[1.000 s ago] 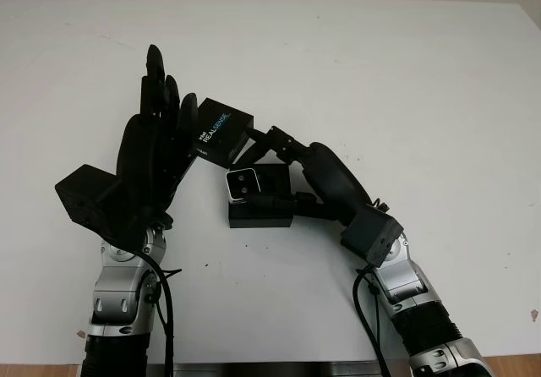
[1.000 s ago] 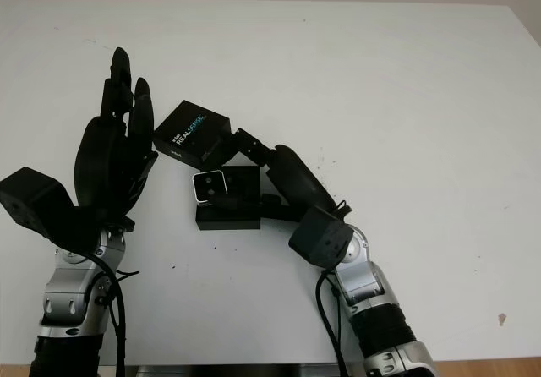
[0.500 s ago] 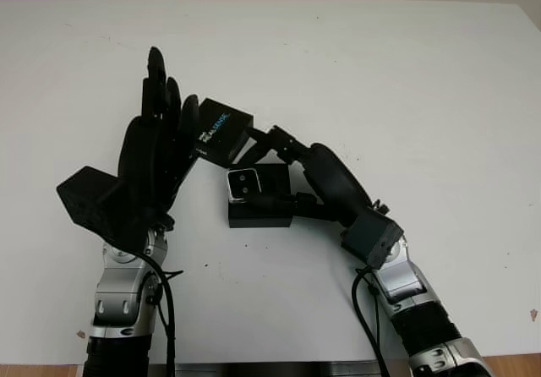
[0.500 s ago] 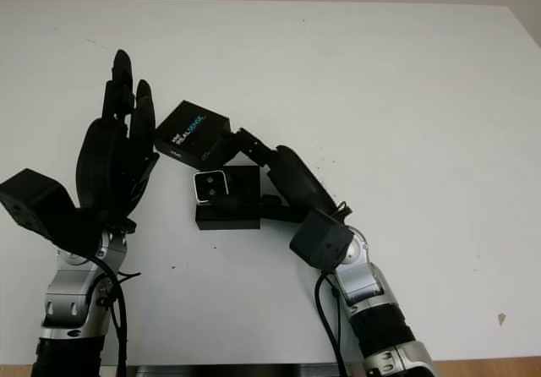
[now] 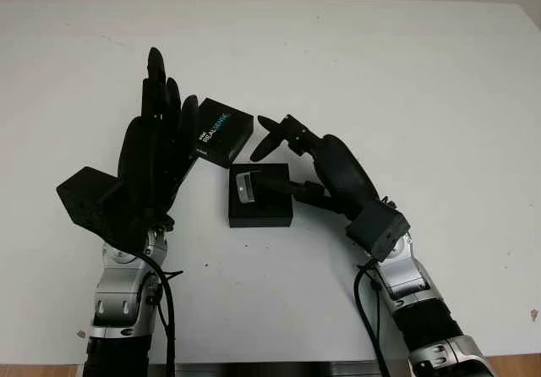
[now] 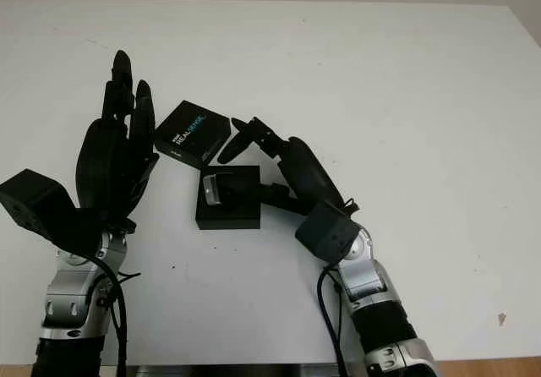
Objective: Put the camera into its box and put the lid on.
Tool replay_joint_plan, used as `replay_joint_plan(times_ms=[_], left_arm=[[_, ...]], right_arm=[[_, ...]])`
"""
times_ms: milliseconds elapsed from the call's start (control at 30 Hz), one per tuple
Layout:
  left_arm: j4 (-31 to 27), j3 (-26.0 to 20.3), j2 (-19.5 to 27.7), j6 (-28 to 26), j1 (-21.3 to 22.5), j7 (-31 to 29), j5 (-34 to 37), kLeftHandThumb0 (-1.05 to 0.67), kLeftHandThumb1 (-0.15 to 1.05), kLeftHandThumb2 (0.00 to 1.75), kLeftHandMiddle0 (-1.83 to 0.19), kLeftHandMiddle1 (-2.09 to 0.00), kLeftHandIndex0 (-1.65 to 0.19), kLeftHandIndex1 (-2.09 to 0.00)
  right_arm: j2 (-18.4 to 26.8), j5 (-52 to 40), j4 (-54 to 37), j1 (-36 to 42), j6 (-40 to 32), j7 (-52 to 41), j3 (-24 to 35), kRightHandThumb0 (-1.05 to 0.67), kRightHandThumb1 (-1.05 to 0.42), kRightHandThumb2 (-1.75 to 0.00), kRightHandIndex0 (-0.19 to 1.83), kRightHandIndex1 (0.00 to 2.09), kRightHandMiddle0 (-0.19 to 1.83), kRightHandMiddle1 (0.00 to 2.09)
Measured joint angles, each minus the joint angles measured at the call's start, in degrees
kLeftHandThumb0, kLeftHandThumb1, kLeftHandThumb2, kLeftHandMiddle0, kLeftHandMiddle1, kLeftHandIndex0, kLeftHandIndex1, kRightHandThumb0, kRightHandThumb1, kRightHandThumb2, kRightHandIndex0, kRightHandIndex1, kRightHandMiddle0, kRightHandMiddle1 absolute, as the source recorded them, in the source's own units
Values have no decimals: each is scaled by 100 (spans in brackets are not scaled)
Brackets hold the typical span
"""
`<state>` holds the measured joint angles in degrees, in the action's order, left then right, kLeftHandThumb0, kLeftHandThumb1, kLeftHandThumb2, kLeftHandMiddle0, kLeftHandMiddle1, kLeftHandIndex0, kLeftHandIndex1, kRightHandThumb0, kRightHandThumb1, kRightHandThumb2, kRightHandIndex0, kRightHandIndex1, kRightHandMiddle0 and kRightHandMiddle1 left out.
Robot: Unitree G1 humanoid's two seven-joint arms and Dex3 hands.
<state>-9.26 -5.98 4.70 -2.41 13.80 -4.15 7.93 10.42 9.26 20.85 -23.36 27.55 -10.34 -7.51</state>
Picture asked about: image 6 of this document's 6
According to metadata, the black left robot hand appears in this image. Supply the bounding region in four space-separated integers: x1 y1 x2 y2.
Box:
74 49 160 231

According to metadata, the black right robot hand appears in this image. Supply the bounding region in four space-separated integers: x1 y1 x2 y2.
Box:
217 117 352 217

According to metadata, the black printed box lid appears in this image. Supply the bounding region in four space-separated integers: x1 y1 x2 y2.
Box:
154 101 232 169

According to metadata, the small silver depth camera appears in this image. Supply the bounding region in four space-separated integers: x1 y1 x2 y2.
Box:
201 173 223 205

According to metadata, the dark grey robot torso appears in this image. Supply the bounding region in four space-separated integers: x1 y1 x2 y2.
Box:
130 363 339 377

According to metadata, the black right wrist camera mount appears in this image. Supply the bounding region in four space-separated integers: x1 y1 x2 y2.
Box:
294 201 358 264

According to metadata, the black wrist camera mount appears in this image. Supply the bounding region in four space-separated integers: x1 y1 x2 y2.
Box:
0 168 102 255
294 201 358 264

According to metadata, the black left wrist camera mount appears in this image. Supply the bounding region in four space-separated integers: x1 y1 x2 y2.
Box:
0 168 102 255

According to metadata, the black camera box base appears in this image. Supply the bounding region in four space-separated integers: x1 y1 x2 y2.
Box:
195 165 263 231

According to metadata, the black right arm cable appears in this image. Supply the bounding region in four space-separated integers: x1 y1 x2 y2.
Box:
316 197 363 377

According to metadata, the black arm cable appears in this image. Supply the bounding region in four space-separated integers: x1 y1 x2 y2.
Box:
316 197 363 377
84 258 143 377

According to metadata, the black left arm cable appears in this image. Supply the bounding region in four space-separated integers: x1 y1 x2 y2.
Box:
84 258 143 377

